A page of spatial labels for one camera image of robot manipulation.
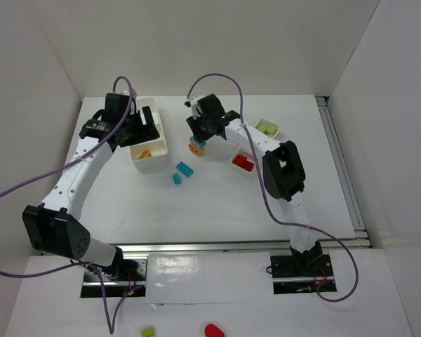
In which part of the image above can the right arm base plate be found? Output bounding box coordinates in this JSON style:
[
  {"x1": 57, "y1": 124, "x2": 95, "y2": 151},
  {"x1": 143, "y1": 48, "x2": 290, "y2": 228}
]
[{"x1": 265, "y1": 254, "x2": 337, "y2": 295}]

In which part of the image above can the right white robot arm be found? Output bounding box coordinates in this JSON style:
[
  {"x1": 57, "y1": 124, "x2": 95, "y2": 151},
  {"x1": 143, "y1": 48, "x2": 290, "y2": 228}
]
[{"x1": 185, "y1": 94, "x2": 322, "y2": 270}]

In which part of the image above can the red curved lego brick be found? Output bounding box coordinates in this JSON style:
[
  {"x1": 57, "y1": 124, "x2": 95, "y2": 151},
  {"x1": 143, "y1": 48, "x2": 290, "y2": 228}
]
[{"x1": 240, "y1": 159, "x2": 255, "y2": 172}]

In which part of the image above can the red sloped lego brick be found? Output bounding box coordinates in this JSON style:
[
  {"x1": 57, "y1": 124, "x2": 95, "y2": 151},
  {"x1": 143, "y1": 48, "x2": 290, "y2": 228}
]
[{"x1": 232, "y1": 154, "x2": 247, "y2": 167}]

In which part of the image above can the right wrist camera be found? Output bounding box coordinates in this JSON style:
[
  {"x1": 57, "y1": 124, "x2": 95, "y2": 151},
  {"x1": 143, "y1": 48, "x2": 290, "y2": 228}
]
[{"x1": 185, "y1": 95, "x2": 201, "y2": 118}]

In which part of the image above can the multicolour lego tower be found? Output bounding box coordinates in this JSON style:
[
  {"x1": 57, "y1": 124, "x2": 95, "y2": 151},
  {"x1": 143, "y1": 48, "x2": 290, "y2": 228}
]
[{"x1": 189, "y1": 137, "x2": 206, "y2": 157}]

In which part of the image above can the long teal lego brick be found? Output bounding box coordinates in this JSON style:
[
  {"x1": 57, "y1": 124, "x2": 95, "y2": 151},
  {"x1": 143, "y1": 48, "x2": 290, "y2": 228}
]
[{"x1": 176, "y1": 161, "x2": 194, "y2": 178}]

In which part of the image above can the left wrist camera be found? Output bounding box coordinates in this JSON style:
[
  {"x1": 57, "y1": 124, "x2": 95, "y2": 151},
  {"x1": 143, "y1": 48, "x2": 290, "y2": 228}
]
[{"x1": 121, "y1": 89, "x2": 138, "y2": 100}]

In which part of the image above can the aluminium rail front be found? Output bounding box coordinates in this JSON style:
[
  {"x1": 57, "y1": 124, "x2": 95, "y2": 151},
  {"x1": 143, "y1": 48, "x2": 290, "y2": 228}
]
[{"x1": 117, "y1": 237, "x2": 372, "y2": 255}]

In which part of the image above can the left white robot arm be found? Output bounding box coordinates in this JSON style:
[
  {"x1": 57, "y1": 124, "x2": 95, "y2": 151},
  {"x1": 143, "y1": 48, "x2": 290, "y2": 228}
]
[{"x1": 22, "y1": 93, "x2": 161, "y2": 279}]

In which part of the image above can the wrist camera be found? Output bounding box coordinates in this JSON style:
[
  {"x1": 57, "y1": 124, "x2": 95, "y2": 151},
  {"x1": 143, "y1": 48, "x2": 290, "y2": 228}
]
[
  {"x1": 185, "y1": 95, "x2": 201, "y2": 118},
  {"x1": 121, "y1": 89, "x2": 138, "y2": 100}
]

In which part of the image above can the small teal lego brick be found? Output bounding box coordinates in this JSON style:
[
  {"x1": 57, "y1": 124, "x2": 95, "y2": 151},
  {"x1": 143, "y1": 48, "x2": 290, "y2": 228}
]
[{"x1": 173, "y1": 173, "x2": 182, "y2": 185}]

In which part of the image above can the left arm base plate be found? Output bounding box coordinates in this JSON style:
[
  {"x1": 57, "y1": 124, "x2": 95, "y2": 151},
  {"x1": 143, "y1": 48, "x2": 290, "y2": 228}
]
[{"x1": 80, "y1": 257, "x2": 148, "y2": 298}]

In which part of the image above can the aluminium rail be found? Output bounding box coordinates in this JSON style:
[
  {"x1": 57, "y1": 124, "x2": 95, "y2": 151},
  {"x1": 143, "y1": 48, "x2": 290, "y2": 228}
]
[
  {"x1": 117, "y1": 237, "x2": 372, "y2": 255},
  {"x1": 315, "y1": 96, "x2": 369, "y2": 240}
]

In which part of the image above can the red object at edge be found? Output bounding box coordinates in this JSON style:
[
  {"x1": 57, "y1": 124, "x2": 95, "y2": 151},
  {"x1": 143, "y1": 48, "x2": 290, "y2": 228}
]
[{"x1": 204, "y1": 324, "x2": 225, "y2": 337}]

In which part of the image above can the orange lego brick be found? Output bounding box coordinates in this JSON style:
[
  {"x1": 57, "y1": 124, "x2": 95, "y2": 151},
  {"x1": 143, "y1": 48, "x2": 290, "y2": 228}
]
[{"x1": 138, "y1": 150, "x2": 152, "y2": 160}]

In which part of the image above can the green lego outside workspace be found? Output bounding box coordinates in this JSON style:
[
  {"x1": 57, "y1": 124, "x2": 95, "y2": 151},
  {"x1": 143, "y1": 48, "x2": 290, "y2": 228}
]
[{"x1": 140, "y1": 326, "x2": 155, "y2": 337}]

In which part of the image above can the lime green lego brick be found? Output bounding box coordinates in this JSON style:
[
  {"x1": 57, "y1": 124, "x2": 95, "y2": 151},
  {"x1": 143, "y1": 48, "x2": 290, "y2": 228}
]
[
  {"x1": 265, "y1": 126, "x2": 277, "y2": 138},
  {"x1": 255, "y1": 124, "x2": 268, "y2": 135}
]

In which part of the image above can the white divided container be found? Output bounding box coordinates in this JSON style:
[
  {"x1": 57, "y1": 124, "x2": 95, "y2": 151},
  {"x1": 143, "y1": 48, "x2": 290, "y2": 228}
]
[
  {"x1": 129, "y1": 97, "x2": 168, "y2": 171},
  {"x1": 231, "y1": 119, "x2": 281, "y2": 178}
]

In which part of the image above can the aluminium rail right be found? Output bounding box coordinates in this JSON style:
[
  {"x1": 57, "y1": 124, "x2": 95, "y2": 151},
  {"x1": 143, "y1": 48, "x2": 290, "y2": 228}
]
[{"x1": 315, "y1": 96, "x2": 369, "y2": 240}]

